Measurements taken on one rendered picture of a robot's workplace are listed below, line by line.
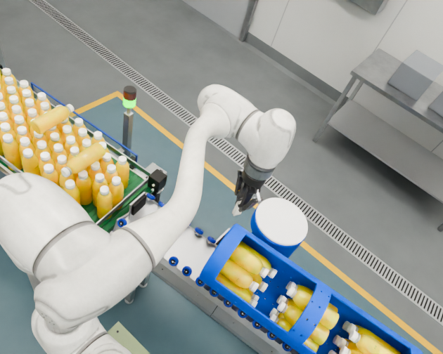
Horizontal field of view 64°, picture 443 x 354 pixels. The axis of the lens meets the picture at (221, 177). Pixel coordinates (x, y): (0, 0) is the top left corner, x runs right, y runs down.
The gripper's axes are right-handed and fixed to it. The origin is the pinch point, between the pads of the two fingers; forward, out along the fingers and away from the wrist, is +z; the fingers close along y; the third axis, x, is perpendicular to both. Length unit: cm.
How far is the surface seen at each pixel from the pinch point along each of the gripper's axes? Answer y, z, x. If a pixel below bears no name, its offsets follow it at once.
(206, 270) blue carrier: -4.6, 35.0, 6.6
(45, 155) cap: 71, 37, 53
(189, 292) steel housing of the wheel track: -2, 63, 8
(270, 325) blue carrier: -32, 39, -10
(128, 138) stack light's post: 90, 56, 9
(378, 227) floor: 18, 151, -208
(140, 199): 41, 44, 18
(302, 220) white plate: 7, 46, -55
